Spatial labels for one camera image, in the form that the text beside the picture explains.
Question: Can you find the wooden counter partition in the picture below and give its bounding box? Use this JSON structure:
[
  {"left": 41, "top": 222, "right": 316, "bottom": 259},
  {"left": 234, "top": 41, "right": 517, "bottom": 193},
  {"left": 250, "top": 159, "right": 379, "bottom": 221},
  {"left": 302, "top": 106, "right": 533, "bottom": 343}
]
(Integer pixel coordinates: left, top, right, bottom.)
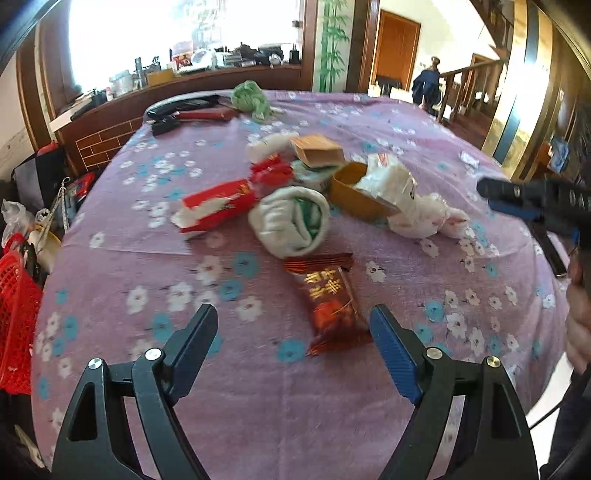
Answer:
[{"left": 50, "top": 62, "right": 315, "bottom": 177}]

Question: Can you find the row of counter clutter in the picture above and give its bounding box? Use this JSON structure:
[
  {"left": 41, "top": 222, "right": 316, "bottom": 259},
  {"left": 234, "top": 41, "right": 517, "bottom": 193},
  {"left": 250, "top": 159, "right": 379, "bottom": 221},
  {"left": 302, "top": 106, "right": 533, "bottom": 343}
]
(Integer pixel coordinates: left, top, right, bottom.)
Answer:
[{"left": 69, "top": 41, "right": 303, "bottom": 109}]

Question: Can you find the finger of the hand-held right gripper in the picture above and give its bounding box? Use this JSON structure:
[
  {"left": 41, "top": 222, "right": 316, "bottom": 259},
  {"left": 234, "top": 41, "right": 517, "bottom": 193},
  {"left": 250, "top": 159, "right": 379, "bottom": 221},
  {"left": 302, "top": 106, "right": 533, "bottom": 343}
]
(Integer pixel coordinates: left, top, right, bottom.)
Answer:
[
  {"left": 488, "top": 198, "right": 542, "bottom": 219},
  {"left": 477, "top": 178, "right": 548, "bottom": 205}
]

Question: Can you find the white plastic bag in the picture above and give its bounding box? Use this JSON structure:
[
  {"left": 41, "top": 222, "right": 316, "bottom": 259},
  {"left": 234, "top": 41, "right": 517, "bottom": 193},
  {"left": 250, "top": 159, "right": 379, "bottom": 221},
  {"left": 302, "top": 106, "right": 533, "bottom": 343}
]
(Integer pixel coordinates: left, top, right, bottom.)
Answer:
[{"left": 387, "top": 193, "right": 470, "bottom": 239}]

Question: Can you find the dark blue jacket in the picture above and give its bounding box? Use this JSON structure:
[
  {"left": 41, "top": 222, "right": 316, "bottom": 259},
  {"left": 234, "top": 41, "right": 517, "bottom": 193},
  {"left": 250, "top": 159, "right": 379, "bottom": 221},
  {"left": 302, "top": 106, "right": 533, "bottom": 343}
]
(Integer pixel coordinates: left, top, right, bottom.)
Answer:
[{"left": 411, "top": 55, "right": 445, "bottom": 112}]

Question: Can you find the yellow bucket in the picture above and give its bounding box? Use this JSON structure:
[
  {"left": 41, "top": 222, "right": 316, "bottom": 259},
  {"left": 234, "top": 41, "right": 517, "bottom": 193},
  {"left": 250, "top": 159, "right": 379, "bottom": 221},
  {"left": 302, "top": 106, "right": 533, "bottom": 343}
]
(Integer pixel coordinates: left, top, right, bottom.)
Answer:
[{"left": 27, "top": 222, "right": 64, "bottom": 274}]

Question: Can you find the green white packet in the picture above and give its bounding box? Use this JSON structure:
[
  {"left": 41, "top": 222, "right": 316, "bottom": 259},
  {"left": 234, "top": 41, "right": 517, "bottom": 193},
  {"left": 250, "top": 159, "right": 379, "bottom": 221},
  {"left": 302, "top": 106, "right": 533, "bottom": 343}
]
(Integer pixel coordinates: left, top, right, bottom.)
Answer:
[{"left": 291, "top": 161, "right": 345, "bottom": 191}]

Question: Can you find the white tissue roll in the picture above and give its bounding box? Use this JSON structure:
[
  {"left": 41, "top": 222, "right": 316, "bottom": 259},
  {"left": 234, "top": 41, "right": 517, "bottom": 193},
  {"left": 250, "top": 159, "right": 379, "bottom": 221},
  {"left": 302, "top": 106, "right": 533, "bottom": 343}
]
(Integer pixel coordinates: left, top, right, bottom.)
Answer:
[{"left": 245, "top": 130, "right": 301, "bottom": 163}]

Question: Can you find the person's dark clothing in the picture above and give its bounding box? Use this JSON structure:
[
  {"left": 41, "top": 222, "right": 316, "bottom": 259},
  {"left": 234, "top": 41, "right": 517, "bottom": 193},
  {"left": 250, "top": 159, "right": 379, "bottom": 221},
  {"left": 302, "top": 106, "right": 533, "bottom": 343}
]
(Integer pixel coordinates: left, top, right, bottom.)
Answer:
[{"left": 539, "top": 368, "right": 591, "bottom": 480}]

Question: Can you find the black cable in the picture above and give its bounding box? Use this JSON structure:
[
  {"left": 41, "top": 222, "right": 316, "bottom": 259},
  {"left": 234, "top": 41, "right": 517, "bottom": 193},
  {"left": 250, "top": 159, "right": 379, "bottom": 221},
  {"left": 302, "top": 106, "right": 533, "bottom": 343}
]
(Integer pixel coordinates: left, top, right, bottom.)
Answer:
[{"left": 526, "top": 369, "right": 574, "bottom": 431}]

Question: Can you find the brown cardboard box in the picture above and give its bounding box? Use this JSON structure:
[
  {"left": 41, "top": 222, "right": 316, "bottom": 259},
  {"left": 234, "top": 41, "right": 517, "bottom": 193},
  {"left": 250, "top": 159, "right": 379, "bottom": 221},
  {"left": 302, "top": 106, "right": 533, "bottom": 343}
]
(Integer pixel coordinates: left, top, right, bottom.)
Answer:
[{"left": 289, "top": 135, "right": 346, "bottom": 168}]

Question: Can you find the bamboo wall painting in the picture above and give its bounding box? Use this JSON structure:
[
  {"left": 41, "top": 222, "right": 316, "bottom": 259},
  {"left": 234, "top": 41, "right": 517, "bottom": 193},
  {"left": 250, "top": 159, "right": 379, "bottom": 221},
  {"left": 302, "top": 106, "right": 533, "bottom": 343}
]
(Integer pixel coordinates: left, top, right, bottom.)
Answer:
[{"left": 313, "top": 0, "right": 352, "bottom": 94}]

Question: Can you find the dark red snack wrapper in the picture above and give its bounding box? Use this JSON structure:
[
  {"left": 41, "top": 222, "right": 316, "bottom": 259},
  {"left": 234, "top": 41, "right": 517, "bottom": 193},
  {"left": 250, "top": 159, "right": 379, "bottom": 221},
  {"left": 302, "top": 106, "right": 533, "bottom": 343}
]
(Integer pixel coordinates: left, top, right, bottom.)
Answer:
[{"left": 283, "top": 253, "right": 374, "bottom": 357}]

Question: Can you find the shiny red wrapper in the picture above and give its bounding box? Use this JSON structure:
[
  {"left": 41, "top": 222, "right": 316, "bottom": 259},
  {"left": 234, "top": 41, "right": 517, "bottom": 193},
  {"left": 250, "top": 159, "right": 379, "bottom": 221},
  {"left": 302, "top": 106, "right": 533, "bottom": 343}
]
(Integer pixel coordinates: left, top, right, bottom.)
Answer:
[{"left": 249, "top": 154, "right": 295, "bottom": 186}]

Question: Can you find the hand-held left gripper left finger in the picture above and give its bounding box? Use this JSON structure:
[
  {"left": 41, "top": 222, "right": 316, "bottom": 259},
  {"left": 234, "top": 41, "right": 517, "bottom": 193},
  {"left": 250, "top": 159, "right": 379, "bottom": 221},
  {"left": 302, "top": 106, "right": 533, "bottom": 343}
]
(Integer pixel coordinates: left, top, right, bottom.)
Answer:
[{"left": 51, "top": 304, "right": 219, "bottom": 480}]

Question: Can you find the red plastic basket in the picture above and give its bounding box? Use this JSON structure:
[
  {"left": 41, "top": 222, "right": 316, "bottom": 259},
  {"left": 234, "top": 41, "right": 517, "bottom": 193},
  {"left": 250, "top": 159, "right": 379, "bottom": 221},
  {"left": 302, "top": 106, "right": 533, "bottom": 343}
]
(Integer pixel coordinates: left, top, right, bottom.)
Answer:
[{"left": 0, "top": 251, "right": 44, "bottom": 396}]

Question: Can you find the red-handled tool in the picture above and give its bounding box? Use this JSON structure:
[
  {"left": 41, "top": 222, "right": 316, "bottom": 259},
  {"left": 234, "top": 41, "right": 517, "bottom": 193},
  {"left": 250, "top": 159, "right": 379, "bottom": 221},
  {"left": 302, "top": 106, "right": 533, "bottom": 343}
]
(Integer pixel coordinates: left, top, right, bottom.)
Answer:
[{"left": 174, "top": 107, "right": 237, "bottom": 123}]

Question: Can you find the white tissue pack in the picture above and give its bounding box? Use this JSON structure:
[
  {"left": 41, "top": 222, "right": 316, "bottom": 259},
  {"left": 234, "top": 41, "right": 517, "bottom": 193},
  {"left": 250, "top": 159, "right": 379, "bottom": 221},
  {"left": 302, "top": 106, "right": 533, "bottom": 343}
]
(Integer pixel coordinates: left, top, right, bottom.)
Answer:
[{"left": 355, "top": 152, "right": 417, "bottom": 208}]

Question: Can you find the black phone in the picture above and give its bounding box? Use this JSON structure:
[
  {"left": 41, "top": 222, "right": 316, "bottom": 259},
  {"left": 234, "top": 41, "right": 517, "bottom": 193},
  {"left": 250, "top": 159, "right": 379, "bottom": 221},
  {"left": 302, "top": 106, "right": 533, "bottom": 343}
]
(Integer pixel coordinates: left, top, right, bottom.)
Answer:
[{"left": 537, "top": 230, "right": 570, "bottom": 278}]

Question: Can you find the red blue bag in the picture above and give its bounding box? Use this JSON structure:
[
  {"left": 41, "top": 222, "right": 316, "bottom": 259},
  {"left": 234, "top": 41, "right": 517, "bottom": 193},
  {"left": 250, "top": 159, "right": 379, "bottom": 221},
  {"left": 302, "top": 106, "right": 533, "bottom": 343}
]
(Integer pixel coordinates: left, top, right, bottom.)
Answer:
[{"left": 64, "top": 173, "right": 101, "bottom": 209}]

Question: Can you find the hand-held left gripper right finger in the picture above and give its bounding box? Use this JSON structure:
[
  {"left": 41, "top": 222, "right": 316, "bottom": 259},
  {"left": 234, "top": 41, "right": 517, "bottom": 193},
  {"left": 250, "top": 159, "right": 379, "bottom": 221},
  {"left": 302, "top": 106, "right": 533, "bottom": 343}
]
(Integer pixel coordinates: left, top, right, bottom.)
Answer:
[{"left": 370, "top": 303, "right": 540, "bottom": 480}]

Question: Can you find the clear plastic bag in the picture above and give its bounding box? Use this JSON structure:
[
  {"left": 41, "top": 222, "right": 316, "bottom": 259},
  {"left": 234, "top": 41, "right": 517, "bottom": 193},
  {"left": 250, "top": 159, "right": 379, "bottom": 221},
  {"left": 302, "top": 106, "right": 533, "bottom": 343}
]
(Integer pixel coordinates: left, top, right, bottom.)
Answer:
[{"left": 0, "top": 198, "right": 29, "bottom": 245}]

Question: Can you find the red tissue packet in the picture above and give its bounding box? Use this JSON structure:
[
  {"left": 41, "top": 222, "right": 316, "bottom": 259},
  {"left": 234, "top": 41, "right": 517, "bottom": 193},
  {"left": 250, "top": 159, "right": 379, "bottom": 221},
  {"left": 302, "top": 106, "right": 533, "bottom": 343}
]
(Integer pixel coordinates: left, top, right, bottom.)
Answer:
[{"left": 172, "top": 178, "right": 258, "bottom": 234}]

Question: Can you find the grey black bag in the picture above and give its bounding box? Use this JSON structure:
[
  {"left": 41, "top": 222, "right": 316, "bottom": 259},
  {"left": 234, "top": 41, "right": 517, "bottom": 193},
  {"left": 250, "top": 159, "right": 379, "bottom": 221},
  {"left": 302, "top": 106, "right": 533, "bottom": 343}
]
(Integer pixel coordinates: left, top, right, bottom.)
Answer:
[{"left": 11, "top": 142, "right": 69, "bottom": 210}]

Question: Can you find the wooden door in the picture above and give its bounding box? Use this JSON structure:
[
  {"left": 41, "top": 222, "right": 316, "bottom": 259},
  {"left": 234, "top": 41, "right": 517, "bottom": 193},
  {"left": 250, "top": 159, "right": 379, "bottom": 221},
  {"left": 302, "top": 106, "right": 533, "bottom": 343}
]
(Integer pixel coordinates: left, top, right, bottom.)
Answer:
[{"left": 370, "top": 9, "right": 422, "bottom": 92}]

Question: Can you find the wooden stair railing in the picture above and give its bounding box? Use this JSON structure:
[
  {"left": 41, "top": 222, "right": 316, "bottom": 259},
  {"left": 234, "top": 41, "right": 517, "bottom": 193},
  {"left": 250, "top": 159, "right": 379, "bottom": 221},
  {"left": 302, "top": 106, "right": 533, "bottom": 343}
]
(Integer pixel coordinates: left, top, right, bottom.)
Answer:
[{"left": 438, "top": 59, "right": 505, "bottom": 123}]

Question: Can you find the person's right hand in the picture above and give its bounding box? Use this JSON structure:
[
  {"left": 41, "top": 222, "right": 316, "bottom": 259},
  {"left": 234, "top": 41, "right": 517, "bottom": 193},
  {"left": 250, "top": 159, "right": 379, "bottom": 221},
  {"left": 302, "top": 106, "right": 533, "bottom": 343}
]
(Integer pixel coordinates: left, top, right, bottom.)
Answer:
[{"left": 566, "top": 277, "right": 591, "bottom": 371}]

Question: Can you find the white rolled cloth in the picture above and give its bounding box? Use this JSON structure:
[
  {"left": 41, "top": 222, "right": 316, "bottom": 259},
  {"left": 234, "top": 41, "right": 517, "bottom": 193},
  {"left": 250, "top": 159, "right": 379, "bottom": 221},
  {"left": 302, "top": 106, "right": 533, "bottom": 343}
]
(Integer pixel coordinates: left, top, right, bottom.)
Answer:
[{"left": 248, "top": 185, "right": 331, "bottom": 259}]

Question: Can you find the small black case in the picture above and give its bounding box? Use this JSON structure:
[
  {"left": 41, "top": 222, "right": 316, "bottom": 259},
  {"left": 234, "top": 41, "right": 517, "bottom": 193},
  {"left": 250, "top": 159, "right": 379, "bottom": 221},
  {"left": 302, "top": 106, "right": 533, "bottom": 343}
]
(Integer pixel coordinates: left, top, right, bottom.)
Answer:
[{"left": 151, "top": 115, "right": 184, "bottom": 136}]

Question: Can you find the green plastic bag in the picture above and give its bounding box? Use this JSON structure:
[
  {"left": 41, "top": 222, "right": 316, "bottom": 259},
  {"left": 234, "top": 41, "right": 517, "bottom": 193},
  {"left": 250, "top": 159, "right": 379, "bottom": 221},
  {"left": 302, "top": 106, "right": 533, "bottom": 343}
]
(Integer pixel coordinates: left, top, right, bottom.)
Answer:
[{"left": 230, "top": 80, "right": 274, "bottom": 123}]

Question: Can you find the purple floral tablecloth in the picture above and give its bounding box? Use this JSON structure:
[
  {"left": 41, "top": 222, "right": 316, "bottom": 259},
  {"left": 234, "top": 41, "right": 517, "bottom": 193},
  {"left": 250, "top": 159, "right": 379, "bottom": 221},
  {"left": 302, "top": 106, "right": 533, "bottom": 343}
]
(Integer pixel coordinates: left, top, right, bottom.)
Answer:
[{"left": 31, "top": 89, "right": 570, "bottom": 480}]

